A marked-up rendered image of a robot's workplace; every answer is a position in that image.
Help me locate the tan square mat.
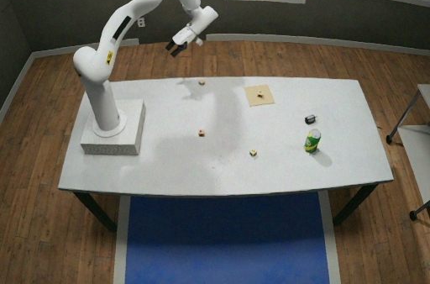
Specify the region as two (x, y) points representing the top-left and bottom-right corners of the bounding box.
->
(244, 84), (275, 107)

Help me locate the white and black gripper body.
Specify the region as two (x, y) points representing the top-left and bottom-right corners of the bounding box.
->
(173, 26), (196, 46)

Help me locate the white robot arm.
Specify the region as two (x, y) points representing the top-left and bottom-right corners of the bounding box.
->
(73, 0), (218, 138)

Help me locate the green and yellow drink can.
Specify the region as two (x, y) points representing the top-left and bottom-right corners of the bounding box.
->
(304, 129), (322, 153)

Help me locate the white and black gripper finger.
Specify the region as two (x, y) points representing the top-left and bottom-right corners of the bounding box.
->
(165, 40), (176, 50)
(170, 41), (187, 57)

